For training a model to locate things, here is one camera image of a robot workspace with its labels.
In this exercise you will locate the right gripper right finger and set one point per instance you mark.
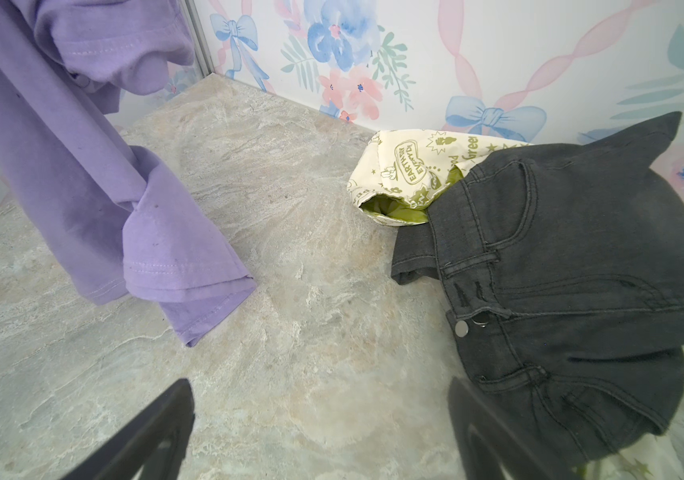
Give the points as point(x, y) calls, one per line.
point(490, 443)

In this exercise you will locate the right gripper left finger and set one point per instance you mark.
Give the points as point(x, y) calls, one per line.
point(152, 445)

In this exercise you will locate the purple t-shirt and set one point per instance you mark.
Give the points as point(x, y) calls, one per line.
point(114, 215)

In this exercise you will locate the cream green printed cloth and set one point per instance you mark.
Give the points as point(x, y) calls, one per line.
point(401, 172)

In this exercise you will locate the dark grey jeans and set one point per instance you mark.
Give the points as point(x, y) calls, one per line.
point(563, 267)

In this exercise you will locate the left corner aluminium post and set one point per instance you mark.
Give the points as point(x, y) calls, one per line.
point(202, 53)

